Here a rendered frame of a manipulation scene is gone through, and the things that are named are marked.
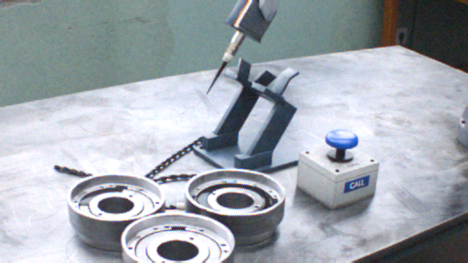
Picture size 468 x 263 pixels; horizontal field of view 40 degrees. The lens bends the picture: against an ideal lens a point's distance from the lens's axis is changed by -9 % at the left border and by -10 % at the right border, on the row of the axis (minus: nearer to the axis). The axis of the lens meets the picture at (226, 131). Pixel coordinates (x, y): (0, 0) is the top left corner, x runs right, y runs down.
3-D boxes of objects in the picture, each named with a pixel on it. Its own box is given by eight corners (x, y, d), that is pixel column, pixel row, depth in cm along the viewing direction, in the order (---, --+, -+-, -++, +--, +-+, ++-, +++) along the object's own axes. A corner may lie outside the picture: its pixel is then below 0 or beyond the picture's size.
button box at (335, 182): (332, 210, 78) (336, 172, 76) (295, 186, 83) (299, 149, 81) (381, 194, 82) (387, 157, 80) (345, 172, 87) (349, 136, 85)
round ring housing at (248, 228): (280, 202, 79) (282, 169, 78) (285, 249, 70) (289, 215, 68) (186, 199, 79) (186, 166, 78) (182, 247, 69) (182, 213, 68)
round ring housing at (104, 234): (160, 258, 67) (159, 224, 66) (60, 249, 67) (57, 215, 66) (170, 208, 77) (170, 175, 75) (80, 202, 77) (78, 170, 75)
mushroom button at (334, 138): (335, 183, 79) (340, 142, 77) (314, 169, 82) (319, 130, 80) (360, 174, 81) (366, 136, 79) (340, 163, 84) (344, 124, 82)
